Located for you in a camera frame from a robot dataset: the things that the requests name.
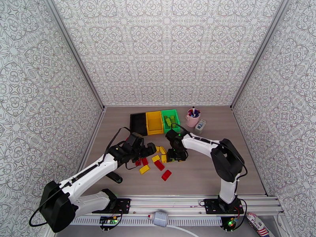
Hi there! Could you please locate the green plastic bin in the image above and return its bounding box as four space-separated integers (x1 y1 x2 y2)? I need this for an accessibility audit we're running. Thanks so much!
161 109 181 134

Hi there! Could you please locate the pink cup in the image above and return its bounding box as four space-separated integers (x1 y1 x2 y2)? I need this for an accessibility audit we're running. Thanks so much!
185 109 201 128

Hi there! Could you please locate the yellow plastic bin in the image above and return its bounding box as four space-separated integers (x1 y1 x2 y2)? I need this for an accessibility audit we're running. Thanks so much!
145 111 165 135

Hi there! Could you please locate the small white grey box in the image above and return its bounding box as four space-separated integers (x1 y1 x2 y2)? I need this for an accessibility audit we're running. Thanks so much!
194 119 207 135

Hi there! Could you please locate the black plastic bin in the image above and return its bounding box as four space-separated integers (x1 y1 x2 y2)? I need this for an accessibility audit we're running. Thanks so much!
130 113 149 137

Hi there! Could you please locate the white power adapter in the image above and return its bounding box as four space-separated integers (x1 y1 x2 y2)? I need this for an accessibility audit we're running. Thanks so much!
152 211 169 228

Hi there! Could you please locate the circuit board with green light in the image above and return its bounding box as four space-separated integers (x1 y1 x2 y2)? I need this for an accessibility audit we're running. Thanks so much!
226 217 239 230

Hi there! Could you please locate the printed snack bag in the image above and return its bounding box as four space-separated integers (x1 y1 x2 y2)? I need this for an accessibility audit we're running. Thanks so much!
246 212 271 237

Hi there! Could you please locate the black right camera cable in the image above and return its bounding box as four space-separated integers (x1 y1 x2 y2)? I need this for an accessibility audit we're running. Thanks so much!
171 122 191 135

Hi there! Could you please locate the black camera cable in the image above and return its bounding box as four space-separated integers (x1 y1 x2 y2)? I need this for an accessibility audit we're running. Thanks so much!
103 127 133 162
171 122 191 135

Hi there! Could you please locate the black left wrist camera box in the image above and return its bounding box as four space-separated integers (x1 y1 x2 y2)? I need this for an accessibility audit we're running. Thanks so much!
125 132 145 150

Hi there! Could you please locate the black left camera cable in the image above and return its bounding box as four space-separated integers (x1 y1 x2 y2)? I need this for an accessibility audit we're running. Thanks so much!
103 127 133 162

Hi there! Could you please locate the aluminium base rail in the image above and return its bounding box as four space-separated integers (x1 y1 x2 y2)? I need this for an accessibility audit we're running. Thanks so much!
52 195 284 216

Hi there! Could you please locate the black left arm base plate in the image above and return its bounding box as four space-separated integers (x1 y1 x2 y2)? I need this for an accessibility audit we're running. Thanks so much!
91 198 132 214

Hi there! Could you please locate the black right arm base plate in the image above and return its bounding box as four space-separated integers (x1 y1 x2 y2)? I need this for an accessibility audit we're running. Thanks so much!
204 198 245 215

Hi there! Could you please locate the white slotted cable duct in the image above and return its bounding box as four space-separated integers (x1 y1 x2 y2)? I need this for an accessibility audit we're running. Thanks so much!
74 217 223 226

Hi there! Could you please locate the white cable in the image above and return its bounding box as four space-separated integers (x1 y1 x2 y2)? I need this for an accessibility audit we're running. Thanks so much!
167 224 199 237

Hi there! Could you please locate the aluminium frame post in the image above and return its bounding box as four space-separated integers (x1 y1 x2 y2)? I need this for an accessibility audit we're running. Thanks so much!
230 0 293 110
43 0 106 110

